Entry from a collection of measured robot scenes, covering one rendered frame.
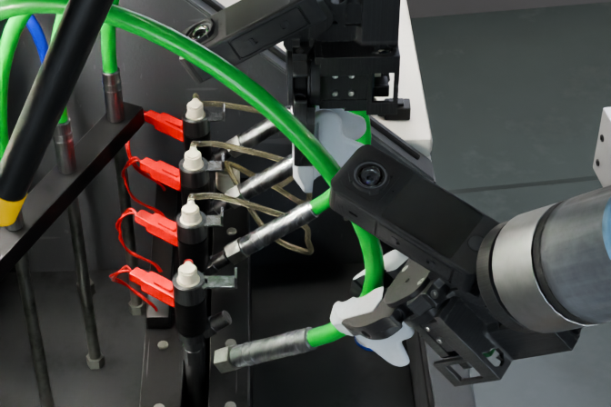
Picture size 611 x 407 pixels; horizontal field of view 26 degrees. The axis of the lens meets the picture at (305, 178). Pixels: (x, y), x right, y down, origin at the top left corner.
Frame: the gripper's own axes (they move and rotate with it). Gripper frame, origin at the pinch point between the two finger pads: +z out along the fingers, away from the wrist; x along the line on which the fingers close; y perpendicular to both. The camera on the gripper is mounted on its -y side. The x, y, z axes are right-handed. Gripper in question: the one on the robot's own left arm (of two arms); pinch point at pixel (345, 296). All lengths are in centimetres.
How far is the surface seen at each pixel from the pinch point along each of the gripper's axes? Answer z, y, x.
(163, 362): 31.4, 0.2, -2.1
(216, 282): 19.3, -3.6, 2.1
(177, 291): 20.4, -5.5, -0.5
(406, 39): 47, 3, 56
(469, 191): 150, 61, 119
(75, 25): -30.1, -28.0, -15.6
